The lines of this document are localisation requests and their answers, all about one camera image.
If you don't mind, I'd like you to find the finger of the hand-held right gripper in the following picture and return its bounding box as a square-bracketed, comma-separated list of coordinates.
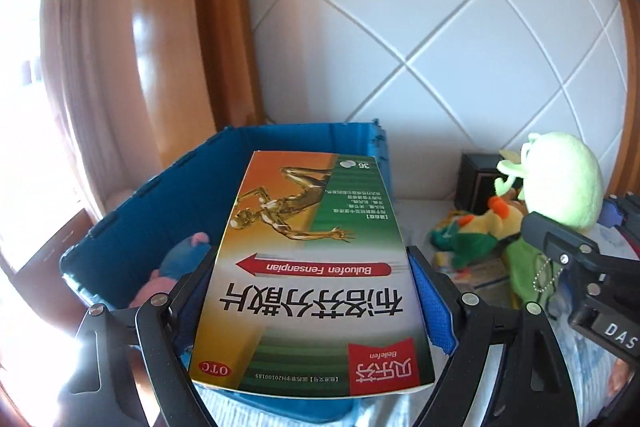
[520, 211, 640, 308]
[602, 193, 640, 233]

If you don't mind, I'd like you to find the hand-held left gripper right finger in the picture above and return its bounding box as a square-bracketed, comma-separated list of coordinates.
[407, 246, 586, 427]

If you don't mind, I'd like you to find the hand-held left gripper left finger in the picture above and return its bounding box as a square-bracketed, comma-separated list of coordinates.
[70, 251, 217, 427]

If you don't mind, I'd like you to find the large green frog plush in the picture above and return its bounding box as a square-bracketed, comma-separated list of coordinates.
[495, 132, 605, 308]

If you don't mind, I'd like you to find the yellow green orange duck plush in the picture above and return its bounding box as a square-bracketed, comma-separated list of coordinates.
[430, 197, 526, 273]

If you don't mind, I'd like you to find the orange and green medicine box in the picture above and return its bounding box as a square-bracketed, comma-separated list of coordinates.
[189, 151, 436, 395]

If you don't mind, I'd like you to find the blue plastic crate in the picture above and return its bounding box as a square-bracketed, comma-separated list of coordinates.
[59, 119, 401, 427]

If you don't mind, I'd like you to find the colourful flat packet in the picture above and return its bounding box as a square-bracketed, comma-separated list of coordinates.
[434, 252, 507, 289]

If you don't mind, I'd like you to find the blue and pink plush toy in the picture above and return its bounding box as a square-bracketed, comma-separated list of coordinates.
[127, 232, 213, 308]

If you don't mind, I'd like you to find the white bed sheet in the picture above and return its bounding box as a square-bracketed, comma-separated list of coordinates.
[190, 194, 640, 427]

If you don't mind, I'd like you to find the black box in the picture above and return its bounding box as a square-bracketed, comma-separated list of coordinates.
[457, 152, 511, 212]

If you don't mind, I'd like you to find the wooden framed window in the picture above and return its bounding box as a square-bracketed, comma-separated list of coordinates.
[0, 0, 101, 288]

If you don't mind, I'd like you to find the white padded headboard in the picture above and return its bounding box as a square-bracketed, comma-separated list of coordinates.
[242, 0, 631, 208]

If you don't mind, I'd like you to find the beige curtain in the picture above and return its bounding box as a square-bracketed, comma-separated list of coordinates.
[37, 0, 151, 218]

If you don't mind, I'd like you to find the glossy wooden panel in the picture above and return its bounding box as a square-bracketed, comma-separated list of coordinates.
[130, 0, 266, 132]

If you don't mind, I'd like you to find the wooden headboard side post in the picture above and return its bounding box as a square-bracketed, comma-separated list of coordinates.
[602, 0, 640, 198]

